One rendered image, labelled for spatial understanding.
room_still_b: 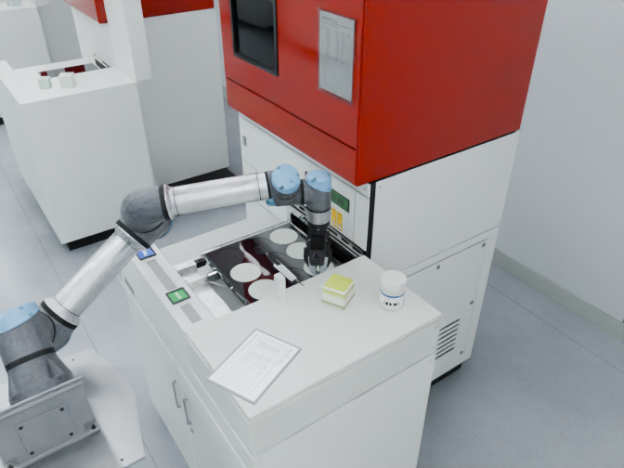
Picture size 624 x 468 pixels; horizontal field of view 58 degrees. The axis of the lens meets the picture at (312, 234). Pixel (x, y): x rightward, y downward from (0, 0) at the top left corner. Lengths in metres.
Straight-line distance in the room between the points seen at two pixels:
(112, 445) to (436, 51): 1.35
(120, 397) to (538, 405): 1.85
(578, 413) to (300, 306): 1.59
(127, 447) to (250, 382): 0.35
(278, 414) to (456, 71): 1.09
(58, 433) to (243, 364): 0.47
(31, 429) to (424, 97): 1.34
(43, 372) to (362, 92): 1.06
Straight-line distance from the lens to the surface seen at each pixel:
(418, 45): 1.63
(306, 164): 1.94
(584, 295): 3.28
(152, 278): 1.78
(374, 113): 1.59
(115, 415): 1.62
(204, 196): 1.48
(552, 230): 3.23
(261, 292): 1.76
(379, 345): 1.51
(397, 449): 1.96
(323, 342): 1.51
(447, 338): 2.51
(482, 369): 2.87
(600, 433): 2.80
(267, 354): 1.47
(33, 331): 1.54
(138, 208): 1.51
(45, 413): 1.49
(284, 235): 2.02
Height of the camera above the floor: 2.02
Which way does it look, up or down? 34 degrees down
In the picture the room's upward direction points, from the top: straight up
